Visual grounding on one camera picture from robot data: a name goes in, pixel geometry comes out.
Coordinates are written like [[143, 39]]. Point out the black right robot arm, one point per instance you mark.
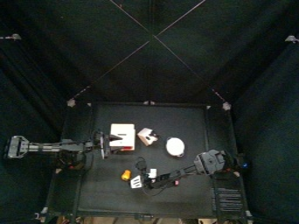
[[210, 162]]

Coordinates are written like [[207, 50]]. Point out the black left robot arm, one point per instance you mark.
[[47, 147]]

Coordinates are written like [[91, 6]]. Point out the wooden drawer box red front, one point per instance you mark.
[[123, 135]]

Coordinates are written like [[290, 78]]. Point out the yellow toy bell pepper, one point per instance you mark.
[[126, 175]]

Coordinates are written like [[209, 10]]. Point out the light wooden knife block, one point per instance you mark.
[[146, 137]]

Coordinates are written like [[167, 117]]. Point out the black sheet with white text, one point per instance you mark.
[[230, 200]]

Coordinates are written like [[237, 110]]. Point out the small blue light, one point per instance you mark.
[[245, 165]]

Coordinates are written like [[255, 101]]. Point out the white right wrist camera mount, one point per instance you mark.
[[137, 181]]

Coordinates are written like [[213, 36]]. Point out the grey frame corner bracket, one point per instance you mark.
[[292, 38], [15, 36], [226, 106], [71, 102]]

